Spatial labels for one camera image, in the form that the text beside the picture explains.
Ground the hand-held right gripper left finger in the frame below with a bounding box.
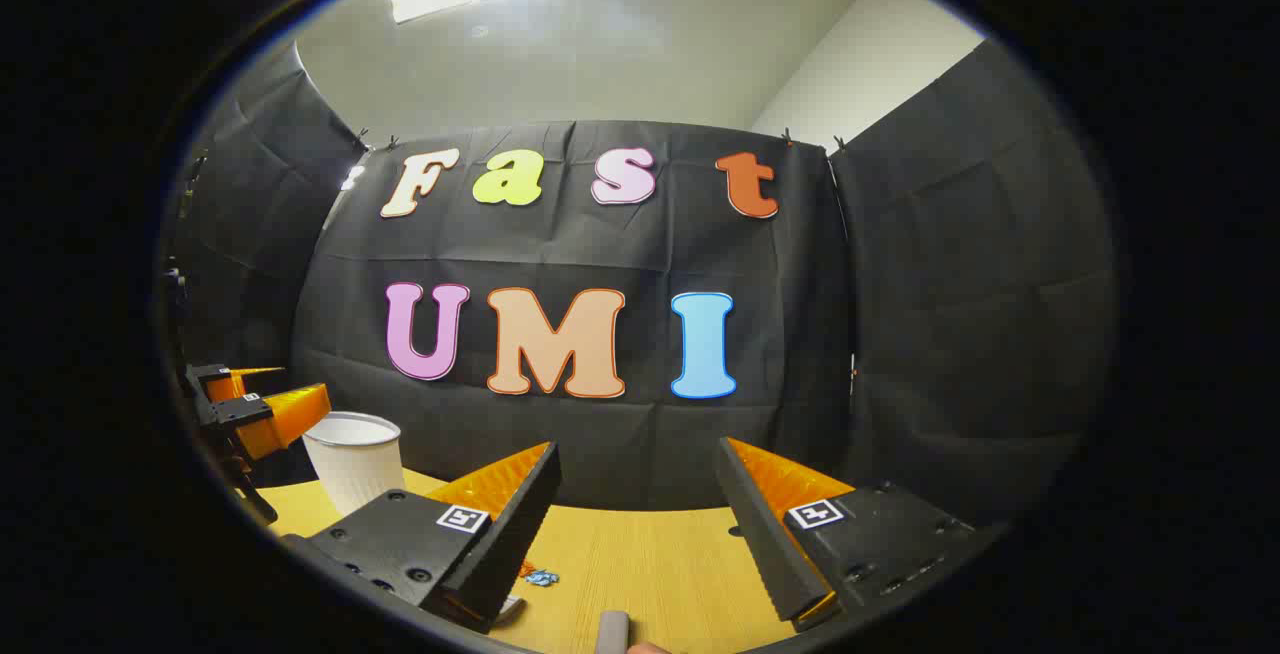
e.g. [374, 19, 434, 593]
[285, 442, 561, 635]

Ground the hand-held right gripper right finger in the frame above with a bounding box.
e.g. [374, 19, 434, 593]
[714, 437, 1006, 633]

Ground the white ribbed garbage bin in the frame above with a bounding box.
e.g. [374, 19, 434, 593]
[301, 411, 407, 518]

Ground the wooden desktop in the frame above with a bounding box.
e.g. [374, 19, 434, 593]
[255, 467, 801, 654]

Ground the black backdrop cloth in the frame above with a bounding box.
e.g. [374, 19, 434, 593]
[165, 39, 1116, 525]

